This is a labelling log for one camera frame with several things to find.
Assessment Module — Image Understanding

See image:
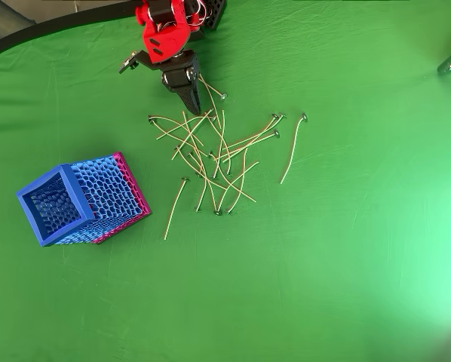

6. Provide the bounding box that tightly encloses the white and red servo cable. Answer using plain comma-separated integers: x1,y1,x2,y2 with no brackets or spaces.
155,0,208,31

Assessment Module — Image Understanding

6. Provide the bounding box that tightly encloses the blue and magenta lattice basket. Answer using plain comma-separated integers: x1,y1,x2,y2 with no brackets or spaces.
16,151,153,248

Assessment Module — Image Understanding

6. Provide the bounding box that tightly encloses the green cloth with black border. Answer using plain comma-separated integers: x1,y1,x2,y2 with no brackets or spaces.
0,0,451,362

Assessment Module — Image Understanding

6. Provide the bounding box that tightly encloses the candle wick with metal base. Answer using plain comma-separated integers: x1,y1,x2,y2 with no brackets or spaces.
164,176,191,241
212,109,227,179
171,109,214,161
213,161,260,218
194,176,208,213
181,110,208,179
155,109,214,141
220,130,281,164
221,112,279,151
197,73,229,102
225,112,287,149
280,112,309,186
197,84,218,122
147,114,211,131
172,144,211,159
186,150,218,212
208,118,233,177
224,147,248,216
207,150,257,204

